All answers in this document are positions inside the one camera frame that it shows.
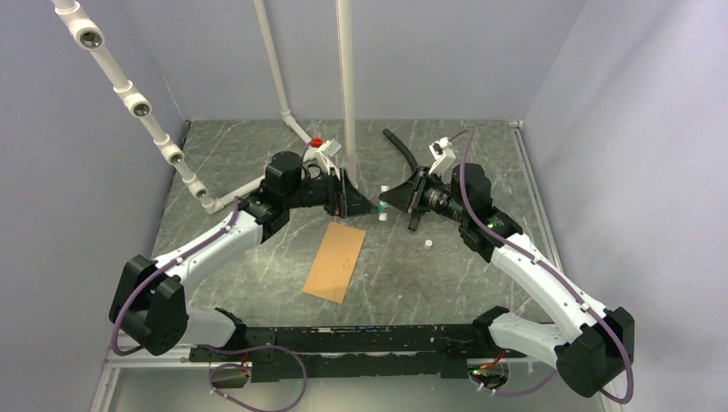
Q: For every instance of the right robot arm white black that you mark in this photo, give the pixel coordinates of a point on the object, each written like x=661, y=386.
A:
x=586, y=343

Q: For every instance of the green white glue stick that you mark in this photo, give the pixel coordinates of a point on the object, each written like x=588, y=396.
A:
x=383, y=206

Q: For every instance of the brown paper envelope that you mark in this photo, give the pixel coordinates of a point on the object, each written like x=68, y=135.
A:
x=334, y=263

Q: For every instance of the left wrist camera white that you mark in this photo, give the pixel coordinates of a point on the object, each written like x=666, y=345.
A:
x=322, y=153

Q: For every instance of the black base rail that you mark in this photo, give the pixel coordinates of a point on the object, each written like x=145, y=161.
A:
x=449, y=351

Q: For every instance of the black foam tube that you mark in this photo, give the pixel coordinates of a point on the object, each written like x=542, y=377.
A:
x=407, y=196

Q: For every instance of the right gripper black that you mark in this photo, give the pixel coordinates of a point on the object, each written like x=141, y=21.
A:
x=409, y=196

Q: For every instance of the aluminium frame rail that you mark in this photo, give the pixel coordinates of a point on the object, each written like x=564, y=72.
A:
x=534, y=186

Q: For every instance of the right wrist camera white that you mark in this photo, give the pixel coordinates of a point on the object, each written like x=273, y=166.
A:
x=443, y=155

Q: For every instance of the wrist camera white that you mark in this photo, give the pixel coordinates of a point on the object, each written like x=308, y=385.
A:
x=443, y=155
x=322, y=153

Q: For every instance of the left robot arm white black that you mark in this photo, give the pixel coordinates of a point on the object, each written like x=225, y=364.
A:
x=150, y=309

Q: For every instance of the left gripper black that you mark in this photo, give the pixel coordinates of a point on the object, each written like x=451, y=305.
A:
x=343, y=199

